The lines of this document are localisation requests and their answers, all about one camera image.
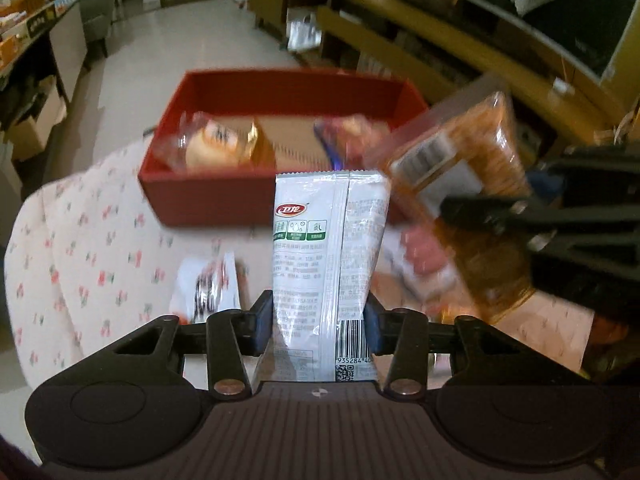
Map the wooden television cabinet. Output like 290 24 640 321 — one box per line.
247 0 640 153

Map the orange snack carton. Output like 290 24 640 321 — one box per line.
0 0 57 70

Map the pink snack packet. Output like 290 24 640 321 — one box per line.
322 114 394 162

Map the red cardboard box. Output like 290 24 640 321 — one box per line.
137 69 431 229

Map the white cabinet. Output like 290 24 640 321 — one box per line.
47 2 89 107

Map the grey armchair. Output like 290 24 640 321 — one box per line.
80 0 117 59

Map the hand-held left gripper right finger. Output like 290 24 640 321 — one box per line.
364 291 532 402

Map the white plastic bag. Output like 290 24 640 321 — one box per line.
290 12 324 52

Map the clear gold-edged pastry packet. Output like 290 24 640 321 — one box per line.
152 112 264 171

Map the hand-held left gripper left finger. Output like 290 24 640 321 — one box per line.
112 289 275 402

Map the cherry print tablecloth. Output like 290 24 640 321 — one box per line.
4 135 597 397

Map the orange cracker packet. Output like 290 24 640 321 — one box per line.
374 91 542 327

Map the black television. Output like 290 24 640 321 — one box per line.
520 0 640 87

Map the dark side table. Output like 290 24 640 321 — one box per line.
0 0 112 91

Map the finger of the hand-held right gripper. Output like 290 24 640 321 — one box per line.
438 196 557 252
526 152 568 207

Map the vacuum-packed sausage pack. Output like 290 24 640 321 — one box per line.
390 225 462 302

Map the red white-backed snack packet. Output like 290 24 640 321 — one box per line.
252 170 392 384

